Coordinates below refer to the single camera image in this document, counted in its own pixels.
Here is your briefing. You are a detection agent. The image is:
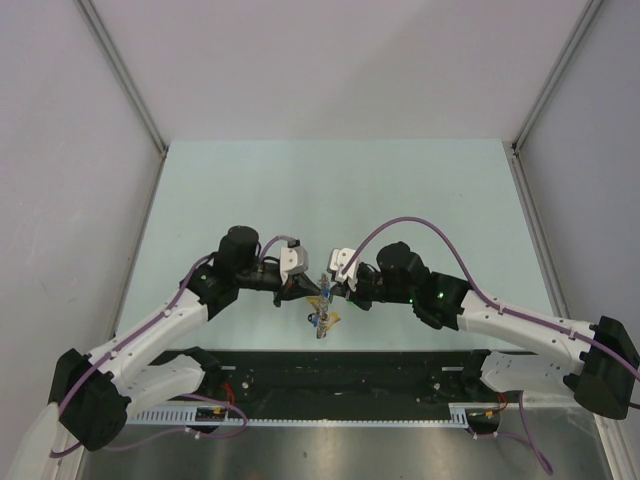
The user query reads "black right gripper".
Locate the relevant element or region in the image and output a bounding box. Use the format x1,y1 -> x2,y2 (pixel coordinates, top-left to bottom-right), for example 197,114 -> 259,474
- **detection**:
330,266 -> 415,312

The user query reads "silver disc keyring organiser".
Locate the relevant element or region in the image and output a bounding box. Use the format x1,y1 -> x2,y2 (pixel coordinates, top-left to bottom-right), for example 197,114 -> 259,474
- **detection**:
307,274 -> 340,340

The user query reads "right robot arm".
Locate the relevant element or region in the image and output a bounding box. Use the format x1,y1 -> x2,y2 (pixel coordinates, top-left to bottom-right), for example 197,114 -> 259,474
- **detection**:
327,242 -> 639,420

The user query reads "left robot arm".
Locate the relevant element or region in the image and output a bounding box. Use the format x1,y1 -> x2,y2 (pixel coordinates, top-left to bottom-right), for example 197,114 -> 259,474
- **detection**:
49,226 -> 319,451

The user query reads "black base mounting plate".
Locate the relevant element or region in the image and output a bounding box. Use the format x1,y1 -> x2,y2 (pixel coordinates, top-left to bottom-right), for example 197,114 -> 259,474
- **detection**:
129,349 -> 527,425

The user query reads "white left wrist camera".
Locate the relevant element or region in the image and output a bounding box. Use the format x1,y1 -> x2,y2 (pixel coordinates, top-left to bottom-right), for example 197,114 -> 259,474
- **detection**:
279,240 -> 309,283

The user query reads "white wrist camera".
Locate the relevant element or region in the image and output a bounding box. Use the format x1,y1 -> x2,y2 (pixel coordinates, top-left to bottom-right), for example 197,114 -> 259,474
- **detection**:
279,240 -> 309,283
327,248 -> 359,292

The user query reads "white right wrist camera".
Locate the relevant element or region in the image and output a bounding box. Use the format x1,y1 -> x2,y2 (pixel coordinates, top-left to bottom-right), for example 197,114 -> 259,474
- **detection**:
327,248 -> 359,292

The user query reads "white slotted cable duct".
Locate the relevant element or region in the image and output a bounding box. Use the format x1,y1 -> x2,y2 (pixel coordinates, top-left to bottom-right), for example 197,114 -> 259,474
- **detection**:
124,402 -> 474,431

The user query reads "aluminium frame left post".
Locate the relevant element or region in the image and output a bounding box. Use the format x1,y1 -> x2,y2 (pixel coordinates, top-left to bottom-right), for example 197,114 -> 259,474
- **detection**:
74,0 -> 168,158

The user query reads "aluminium frame post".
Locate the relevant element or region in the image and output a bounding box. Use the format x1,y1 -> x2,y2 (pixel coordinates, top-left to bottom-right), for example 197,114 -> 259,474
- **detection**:
509,0 -> 609,151
74,0 -> 168,158

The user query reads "aluminium frame right post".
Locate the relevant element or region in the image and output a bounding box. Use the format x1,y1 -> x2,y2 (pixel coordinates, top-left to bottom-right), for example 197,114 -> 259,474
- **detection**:
509,0 -> 609,151

